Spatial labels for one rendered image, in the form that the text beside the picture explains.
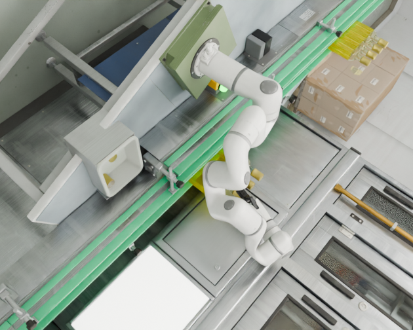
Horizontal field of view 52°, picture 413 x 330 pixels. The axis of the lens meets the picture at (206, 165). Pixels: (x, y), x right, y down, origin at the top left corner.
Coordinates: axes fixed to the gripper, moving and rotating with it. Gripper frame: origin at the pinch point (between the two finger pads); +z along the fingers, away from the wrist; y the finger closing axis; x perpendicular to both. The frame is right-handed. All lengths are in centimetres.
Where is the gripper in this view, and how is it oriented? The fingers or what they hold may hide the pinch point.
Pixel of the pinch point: (241, 195)
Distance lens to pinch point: 167.1
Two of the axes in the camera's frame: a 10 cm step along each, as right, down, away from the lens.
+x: -8.3, 4.6, -3.1
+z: -5.5, -7.2, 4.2
